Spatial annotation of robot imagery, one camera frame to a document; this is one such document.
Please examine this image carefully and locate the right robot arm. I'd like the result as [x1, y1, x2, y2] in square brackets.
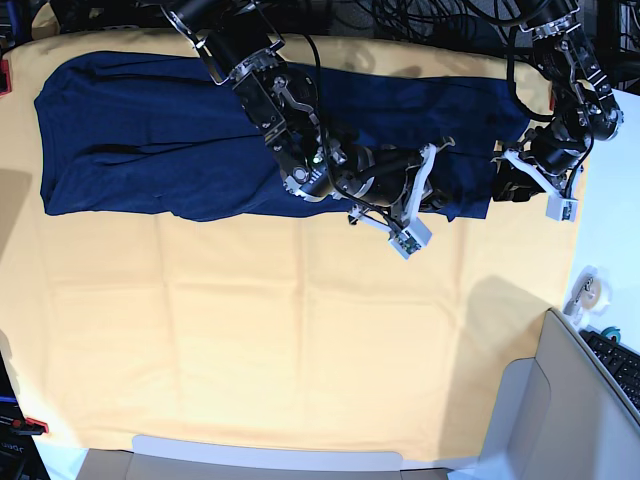
[161, 1, 455, 245]

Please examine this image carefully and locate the red clamp left bottom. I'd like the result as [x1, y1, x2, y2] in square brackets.
[9, 418, 49, 436]

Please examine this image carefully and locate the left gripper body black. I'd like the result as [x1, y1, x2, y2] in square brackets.
[492, 148, 570, 198]

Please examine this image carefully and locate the green tape roll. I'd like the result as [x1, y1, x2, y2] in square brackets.
[601, 326, 621, 343]

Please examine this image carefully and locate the white cardboard box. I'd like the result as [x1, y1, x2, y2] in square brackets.
[78, 309, 639, 479]

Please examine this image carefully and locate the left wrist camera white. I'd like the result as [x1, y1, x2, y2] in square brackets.
[545, 196, 578, 222]

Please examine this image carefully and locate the dark blue long-sleeve shirt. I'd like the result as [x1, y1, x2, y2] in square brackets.
[34, 52, 529, 221]

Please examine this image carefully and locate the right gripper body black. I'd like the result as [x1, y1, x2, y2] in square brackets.
[347, 137, 455, 233]

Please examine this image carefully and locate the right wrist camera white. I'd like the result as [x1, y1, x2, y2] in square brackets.
[388, 218, 432, 260]

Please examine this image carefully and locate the yellow table cloth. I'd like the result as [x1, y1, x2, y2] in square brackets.
[1, 31, 579, 462]

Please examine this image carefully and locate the black keyboard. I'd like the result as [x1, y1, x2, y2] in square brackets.
[579, 330, 639, 425]

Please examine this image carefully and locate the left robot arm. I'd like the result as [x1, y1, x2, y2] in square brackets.
[494, 1, 624, 202]

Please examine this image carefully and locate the red clamp left top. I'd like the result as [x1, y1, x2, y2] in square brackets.
[0, 60, 12, 96]

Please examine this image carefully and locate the red clamp right top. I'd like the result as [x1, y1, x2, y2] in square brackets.
[548, 83, 556, 112]

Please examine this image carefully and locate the clear tape dispenser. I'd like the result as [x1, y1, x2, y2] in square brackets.
[563, 266, 612, 318]

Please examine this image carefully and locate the red clamp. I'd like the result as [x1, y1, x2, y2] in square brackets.
[0, 60, 12, 96]
[548, 83, 556, 112]
[9, 418, 49, 436]

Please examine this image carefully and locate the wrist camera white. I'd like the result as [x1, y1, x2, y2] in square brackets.
[388, 218, 432, 260]
[545, 196, 578, 222]

